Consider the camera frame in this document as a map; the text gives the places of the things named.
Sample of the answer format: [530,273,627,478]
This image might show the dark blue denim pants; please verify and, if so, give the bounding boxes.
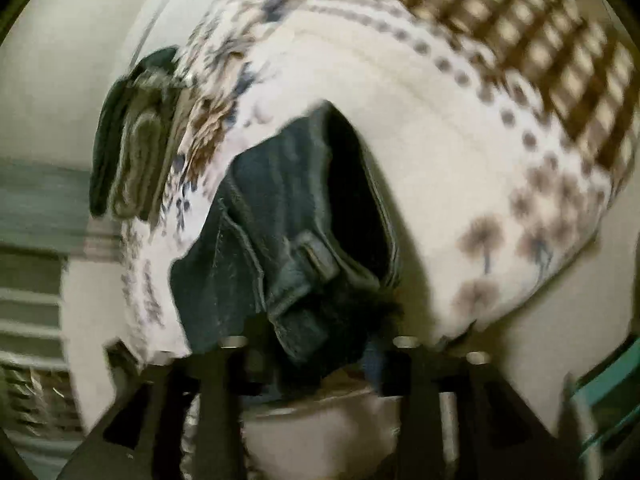
[169,102,399,399]

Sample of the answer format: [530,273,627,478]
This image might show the floral bed blanket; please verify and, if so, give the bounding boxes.
[125,0,615,360]

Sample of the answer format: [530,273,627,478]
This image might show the grey-green folded pants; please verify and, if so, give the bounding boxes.
[89,46,190,223]

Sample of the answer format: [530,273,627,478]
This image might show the brown checkered bed sheet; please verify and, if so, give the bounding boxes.
[240,0,640,196]

